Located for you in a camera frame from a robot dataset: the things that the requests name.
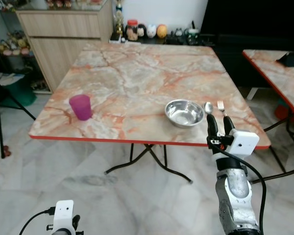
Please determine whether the metal spoon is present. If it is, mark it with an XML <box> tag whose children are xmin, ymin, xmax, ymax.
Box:
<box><xmin>204</xmin><ymin>102</ymin><xmax>215</xmax><ymax>118</ymax></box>

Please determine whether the small black device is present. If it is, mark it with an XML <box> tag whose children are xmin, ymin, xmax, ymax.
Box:
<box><xmin>277</xmin><ymin>51</ymin><xmax>294</xmax><ymax>68</ymax></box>

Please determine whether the red lidded jar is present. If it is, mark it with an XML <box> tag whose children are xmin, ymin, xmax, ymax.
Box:
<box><xmin>126</xmin><ymin>20</ymin><xmax>139</xmax><ymax>41</ymax></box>

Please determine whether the gold trophy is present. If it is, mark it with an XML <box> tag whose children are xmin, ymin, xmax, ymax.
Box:
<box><xmin>115</xmin><ymin>0</ymin><xmax>124</xmax><ymax>36</ymax></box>

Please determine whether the shelf with ornaments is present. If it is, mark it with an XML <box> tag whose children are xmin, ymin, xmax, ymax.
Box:
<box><xmin>0</xmin><ymin>0</ymin><xmax>45</xmax><ymax>94</ymax></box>

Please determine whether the stainless steel bowl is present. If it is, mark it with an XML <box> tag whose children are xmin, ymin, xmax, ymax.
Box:
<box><xmin>165</xmin><ymin>99</ymin><xmax>205</xmax><ymax>128</ymax></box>

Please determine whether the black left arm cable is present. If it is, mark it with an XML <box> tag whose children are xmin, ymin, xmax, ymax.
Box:
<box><xmin>19</xmin><ymin>207</ymin><xmax>57</xmax><ymax>235</ymax></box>

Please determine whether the black television cabinet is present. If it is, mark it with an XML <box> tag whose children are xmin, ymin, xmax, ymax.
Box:
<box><xmin>201</xmin><ymin>0</ymin><xmax>294</xmax><ymax>89</ymax></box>

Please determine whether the light wooden cabinet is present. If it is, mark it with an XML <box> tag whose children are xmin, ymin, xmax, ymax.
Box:
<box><xmin>16</xmin><ymin>0</ymin><xmax>113</xmax><ymax>93</ymax></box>

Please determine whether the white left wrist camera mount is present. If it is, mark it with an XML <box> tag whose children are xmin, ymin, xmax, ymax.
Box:
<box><xmin>53</xmin><ymin>200</ymin><xmax>75</xmax><ymax>234</ymax></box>

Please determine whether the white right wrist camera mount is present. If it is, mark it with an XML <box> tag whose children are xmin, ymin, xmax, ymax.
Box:
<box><xmin>229</xmin><ymin>129</ymin><xmax>260</xmax><ymax>157</ymax></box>

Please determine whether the white egg figurine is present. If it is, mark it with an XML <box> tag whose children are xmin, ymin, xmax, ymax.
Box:
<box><xmin>147</xmin><ymin>23</ymin><xmax>157</xmax><ymax>39</ymax></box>

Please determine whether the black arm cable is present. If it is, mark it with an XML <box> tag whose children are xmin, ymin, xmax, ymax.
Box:
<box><xmin>207</xmin><ymin>137</ymin><xmax>268</xmax><ymax>235</ymax></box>
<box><xmin>19</xmin><ymin>207</ymin><xmax>57</xmax><ymax>235</ymax></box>

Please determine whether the dark round figurine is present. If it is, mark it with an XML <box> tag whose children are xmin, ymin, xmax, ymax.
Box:
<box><xmin>138</xmin><ymin>23</ymin><xmax>147</xmax><ymax>39</ymax></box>

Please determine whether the orange egg figurine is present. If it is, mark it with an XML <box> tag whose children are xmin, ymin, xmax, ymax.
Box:
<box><xmin>157</xmin><ymin>23</ymin><xmax>168</xmax><ymax>39</ymax></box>

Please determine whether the black metal table leg frame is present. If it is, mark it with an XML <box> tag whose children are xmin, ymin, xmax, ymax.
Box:
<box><xmin>104</xmin><ymin>117</ymin><xmax>294</xmax><ymax>185</ymax></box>

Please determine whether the dark mug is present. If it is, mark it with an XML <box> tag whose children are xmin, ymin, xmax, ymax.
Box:
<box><xmin>186</xmin><ymin>28</ymin><xmax>200</xmax><ymax>46</ymax></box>

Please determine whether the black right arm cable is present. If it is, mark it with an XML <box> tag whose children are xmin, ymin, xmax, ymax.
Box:
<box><xmin>207</xmin><ymin>137</ymin><xmax>268</xmax><ymax>235</ymax></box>

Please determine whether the metal fork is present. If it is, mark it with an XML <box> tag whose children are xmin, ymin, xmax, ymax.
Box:
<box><xmin>216</xmin><ymin>100</ymin><xmax>229</xmax><ymax>119</ymax></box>

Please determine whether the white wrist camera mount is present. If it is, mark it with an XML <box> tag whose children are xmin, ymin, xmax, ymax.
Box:
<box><xmin>229</xmin><ymin>129</ymin><xmax>260</xmax><ymax>157</ymax></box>
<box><xmin>53</xmin><ymin>200</ymin><xmax>75</xmax><ymax>234</ymax></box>

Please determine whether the purple plastic cup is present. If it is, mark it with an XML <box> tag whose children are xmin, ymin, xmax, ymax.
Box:
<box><xmin>69</xmin><ymin>94</ymin><xmax>93</xmax><ymax>121</ymax></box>

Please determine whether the green bin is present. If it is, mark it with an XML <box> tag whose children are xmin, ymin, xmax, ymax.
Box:
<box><xmin>0</xmin><ymin>73</ymin><xmax>37</xmax><ymax>108</ymax></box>

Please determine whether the black tripod stand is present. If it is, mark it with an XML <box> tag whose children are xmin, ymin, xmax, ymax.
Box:
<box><xmin>0</xmin><ymin>42</ymin><xmax>36</xmax><ymax>158</ymax></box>

